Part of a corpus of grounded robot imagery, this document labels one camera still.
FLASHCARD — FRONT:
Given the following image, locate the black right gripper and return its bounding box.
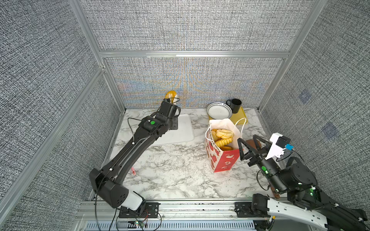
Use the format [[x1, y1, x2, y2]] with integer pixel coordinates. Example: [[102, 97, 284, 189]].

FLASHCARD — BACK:
[[244, 137, 292, 197]]

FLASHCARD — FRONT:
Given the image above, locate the small round bun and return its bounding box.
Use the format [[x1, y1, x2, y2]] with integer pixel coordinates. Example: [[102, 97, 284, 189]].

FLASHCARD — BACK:
[[164, 90, 179, 104]]

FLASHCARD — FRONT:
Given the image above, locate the white and red paper bag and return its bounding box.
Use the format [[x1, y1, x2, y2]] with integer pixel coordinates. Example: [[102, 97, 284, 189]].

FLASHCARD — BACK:
[[205, 118, 248, 173]]

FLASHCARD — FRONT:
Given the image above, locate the pale knotted bun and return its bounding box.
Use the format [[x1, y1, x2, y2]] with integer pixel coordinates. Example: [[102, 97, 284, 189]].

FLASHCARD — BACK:
[[216, 129, 234, 139]]

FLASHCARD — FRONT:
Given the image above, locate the ridged yellow pastry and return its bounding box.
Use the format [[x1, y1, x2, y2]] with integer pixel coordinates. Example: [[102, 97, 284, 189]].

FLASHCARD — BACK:
[[215, 137, 233, 148]]

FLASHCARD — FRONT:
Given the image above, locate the golden round scored bread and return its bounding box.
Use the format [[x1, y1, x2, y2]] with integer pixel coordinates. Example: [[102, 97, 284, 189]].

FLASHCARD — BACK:
[[211, 129, 219, 141]]

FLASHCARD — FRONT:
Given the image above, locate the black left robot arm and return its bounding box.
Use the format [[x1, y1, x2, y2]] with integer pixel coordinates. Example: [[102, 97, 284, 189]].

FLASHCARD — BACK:
[[89, 99, 181, 214]]

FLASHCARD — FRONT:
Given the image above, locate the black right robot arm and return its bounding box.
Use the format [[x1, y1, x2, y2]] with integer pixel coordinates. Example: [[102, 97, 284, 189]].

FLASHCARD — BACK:
[[235, 133, 370, 231]]

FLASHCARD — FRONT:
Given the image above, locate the wooden spatula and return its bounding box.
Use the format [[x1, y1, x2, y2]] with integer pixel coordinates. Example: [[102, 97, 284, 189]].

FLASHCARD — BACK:
[[246, 139, 280, 199]]

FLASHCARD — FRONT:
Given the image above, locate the white rectangular tray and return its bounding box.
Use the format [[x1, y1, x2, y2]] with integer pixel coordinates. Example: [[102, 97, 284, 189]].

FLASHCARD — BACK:
[[151, 114, 195, 146]]

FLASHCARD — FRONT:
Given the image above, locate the yellow cutting board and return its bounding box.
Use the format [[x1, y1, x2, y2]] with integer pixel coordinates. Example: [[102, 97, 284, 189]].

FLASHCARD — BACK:
[[216, 106, 248, 125]]

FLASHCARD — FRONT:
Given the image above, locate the black rimmed white bowl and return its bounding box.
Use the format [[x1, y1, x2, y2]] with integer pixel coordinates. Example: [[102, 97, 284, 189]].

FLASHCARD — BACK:
[[206, 102, 233, 120]]

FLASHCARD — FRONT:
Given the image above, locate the black mug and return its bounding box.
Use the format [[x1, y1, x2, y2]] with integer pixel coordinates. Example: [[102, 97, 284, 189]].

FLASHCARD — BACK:
[[226, 98, 242, 114]]

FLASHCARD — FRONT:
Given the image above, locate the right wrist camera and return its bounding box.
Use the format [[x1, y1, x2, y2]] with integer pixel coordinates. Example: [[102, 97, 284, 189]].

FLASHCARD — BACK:
[[265, 133, 294, 160]]

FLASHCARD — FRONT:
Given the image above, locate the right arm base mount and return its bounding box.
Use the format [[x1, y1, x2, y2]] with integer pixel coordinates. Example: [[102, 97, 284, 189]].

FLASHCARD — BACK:
[[234, 201, 270, 218]]

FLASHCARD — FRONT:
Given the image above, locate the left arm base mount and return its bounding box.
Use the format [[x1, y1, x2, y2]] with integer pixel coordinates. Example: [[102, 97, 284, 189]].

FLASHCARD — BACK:
[[119, 202, 160, 218]]

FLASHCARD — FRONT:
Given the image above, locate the aluminium front rail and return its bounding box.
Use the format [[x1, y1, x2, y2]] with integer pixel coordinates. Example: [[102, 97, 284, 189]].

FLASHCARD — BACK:
[[72, 198, 269, 231]]

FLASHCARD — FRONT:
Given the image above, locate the aluminium cage frame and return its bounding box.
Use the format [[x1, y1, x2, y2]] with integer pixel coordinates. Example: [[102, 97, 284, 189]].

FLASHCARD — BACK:
[[0, 0, 329, 214]]

